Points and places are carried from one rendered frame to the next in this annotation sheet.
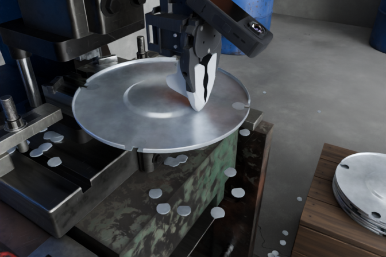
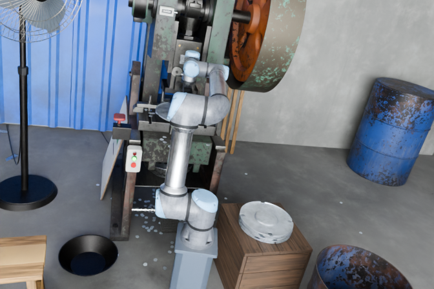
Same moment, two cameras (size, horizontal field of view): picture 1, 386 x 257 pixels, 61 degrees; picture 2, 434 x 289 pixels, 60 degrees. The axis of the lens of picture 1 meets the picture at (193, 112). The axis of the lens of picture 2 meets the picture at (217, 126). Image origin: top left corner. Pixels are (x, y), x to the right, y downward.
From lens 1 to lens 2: 1.72 m
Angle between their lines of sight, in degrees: 37
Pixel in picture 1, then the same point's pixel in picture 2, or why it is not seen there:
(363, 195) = (250, 211)
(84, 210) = (146, 128)
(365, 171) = (267, 210)
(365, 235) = (234, 220)
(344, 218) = (236, 214)
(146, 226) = (154, 139)
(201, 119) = not seen: hidden behind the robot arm
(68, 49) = (166, 89)
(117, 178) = (160, 128)
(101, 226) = (146, 133)
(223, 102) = not seen: hidden behind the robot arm
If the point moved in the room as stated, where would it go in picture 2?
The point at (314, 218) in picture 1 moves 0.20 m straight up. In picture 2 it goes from (226, 206) to (233, 176)
